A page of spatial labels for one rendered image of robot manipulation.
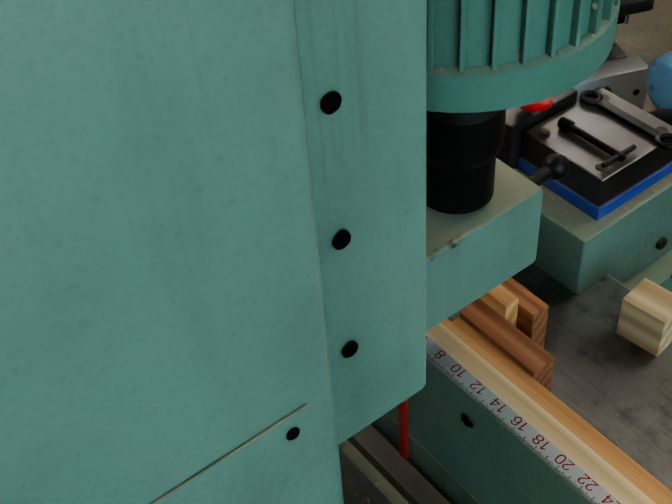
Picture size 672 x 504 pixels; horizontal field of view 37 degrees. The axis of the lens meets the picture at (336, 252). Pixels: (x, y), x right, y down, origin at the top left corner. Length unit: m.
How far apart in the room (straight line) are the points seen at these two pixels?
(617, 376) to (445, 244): 0.22
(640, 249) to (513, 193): 0.24
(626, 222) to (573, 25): 0.34
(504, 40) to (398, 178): 0.09
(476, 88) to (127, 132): 0.23
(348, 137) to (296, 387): 0.12
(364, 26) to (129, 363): 0.18
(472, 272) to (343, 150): 0.23
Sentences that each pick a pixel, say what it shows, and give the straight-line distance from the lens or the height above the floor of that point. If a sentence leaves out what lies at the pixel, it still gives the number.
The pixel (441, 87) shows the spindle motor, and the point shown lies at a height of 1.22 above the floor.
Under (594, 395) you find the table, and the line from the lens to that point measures 0.79.
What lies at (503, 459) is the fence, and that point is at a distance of 0.73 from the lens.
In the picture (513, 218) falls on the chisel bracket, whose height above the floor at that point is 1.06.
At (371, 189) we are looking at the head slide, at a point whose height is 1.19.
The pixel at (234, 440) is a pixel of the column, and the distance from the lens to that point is 0.49.
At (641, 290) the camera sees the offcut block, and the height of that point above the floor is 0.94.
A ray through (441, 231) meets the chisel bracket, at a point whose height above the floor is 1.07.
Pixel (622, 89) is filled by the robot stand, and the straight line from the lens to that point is 1.37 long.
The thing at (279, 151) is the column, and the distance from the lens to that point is 0.40.
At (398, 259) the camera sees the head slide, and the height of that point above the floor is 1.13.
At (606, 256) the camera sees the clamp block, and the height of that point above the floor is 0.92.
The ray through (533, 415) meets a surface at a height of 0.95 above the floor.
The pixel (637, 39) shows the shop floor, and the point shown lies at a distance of 2.90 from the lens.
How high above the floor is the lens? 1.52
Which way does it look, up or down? 44 degrees down
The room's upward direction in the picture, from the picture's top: 5 degrees counter-clockwise
